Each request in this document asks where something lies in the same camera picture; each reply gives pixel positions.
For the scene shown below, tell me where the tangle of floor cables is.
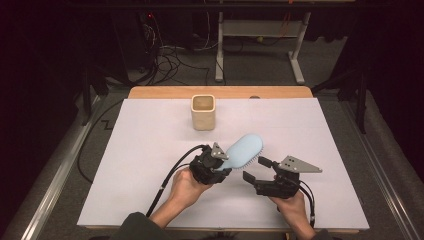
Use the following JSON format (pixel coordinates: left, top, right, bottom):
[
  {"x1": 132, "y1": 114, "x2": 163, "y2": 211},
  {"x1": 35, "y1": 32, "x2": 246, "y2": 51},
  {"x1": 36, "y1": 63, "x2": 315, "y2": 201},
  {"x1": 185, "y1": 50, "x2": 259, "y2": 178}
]
[{"x1": 143, "y1": 13, "x2": 212, "y2": 86}]

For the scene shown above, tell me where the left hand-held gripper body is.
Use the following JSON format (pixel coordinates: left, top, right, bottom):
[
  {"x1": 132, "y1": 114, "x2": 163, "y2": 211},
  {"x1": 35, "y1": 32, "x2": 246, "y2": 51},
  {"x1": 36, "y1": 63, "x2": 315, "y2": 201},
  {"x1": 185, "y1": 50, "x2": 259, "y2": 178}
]
[{"x1": 189, "y1": 142, "x2": 230, "y2": 185}]

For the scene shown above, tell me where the person's right hand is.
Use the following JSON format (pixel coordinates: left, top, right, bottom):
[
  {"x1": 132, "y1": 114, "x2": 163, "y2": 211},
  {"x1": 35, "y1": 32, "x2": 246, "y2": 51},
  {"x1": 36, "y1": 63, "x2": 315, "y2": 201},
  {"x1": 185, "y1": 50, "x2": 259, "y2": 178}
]
[{"x1": 268, "y1": 190, "x2": 308, "y2": 226}]

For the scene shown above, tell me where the white metal desk frame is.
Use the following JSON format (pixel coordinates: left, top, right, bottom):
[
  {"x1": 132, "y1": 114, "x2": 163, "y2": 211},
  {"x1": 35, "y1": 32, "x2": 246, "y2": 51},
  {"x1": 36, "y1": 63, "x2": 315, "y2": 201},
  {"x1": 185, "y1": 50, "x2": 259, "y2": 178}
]
[{"x1": 214, "y1": 11, "x2": 313, "y2": 85}]

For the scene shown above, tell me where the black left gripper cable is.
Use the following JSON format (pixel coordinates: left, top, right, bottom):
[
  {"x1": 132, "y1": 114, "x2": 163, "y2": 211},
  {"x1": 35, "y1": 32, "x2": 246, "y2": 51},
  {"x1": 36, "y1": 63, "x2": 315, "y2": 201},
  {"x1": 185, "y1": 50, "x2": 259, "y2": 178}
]
[{"x1": 77, "y1": 99, "x2": 210, "y2": 218}]

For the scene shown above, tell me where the black metal stand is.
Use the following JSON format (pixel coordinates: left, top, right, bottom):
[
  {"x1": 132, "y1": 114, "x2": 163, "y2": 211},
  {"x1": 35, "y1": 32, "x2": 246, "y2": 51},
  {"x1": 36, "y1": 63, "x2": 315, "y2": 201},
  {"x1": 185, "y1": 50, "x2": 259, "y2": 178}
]
[
  {"x1": 313, "y1": 66, "x2": 370, "y2": 135},
  {"x1": 80, "y1": 66, "x2": 112, "y2": 127}
]

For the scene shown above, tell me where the white paper sheet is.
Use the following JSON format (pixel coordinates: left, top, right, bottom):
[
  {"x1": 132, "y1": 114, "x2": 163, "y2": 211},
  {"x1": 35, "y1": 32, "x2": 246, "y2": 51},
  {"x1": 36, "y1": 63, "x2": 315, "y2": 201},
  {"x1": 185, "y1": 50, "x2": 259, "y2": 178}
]
[{"x1": 77, "y1": 97, "x2": 370, "y2": 231}]

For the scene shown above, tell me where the cream square cup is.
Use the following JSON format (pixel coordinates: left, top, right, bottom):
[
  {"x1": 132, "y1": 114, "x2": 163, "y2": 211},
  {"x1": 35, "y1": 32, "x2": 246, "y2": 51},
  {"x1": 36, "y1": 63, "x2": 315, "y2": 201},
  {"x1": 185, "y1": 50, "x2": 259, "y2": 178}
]
[{"x1": 190, "y1": 94, "x2": 217, "y2": 132}]

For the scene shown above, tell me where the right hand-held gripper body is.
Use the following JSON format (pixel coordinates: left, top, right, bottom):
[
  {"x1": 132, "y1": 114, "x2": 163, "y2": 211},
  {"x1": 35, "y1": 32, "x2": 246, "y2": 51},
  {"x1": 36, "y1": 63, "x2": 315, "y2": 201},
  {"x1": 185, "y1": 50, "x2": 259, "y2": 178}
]
[{"x1": 254, "y1": 155, "x2": 323, "y2": 200}]

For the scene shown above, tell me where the person's left hand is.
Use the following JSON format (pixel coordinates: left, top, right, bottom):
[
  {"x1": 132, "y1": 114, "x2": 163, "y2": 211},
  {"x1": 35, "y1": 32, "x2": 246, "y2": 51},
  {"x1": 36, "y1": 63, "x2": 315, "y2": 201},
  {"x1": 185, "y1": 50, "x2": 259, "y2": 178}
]
[{"x1": 169, "y1": 165, "x2": 214, "y2": 213}]

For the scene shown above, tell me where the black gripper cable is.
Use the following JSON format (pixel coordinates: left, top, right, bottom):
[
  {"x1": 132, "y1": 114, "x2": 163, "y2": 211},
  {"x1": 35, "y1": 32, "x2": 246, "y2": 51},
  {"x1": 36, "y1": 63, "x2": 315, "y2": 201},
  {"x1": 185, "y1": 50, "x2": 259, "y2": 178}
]
[
  {"x1": 299, "y1": 181, "x2": 317, "y2": 228},
  {"x1": 77, "y1": 99, "x2": 210, "y2": 218}
]

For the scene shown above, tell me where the aluminium floor rail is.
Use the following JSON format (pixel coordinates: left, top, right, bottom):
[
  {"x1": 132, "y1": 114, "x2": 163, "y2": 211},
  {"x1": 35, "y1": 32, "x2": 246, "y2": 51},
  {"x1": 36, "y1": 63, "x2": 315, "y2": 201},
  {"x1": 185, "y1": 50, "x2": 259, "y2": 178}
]
[
  {"x1": 19, "y1": 94, "x2": 102, "y2": 240},
  {"x1": 339, "y1": 99, "x2": 422, "y2": 240}
]

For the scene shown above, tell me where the light blue hairbrush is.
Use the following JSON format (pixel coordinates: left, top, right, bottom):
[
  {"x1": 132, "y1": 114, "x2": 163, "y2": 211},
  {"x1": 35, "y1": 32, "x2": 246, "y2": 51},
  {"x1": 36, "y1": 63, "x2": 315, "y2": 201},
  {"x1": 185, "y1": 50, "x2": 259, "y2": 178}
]
[{"x1": 216, "y1": 133, "x2": 264, "y2": 172}]

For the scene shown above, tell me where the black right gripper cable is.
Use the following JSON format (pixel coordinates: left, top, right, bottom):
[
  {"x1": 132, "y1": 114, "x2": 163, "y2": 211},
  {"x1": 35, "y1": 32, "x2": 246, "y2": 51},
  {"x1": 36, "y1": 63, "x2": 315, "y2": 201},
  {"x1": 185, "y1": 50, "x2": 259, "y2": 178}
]
[{"x1": 299, "y1": 181, "x2": 317, "y2": 228}]

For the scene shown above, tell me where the wooden table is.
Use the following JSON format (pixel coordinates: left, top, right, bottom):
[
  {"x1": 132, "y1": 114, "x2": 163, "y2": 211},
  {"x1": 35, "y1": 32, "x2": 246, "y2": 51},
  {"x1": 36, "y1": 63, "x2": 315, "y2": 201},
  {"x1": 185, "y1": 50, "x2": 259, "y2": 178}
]
[{"x1": 77, "y1": 85, "x2": 370, "y2": 234}]

